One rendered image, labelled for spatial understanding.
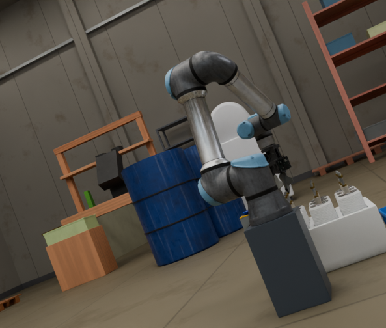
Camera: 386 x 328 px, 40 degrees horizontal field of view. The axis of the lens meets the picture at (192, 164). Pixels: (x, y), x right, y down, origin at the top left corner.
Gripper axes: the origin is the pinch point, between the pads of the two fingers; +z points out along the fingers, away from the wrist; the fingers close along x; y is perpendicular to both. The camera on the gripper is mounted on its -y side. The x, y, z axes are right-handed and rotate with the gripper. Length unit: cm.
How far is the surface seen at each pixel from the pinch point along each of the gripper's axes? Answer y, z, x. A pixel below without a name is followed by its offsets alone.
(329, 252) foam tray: 20.8, 27.4, -6.7
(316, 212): 18.8, 11.4, -3.6
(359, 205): 29.7, 15.0, 8.6
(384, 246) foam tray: 33.8, 32.2, 8.0
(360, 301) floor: 61, 34, -36
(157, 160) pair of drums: -235, -55, 66
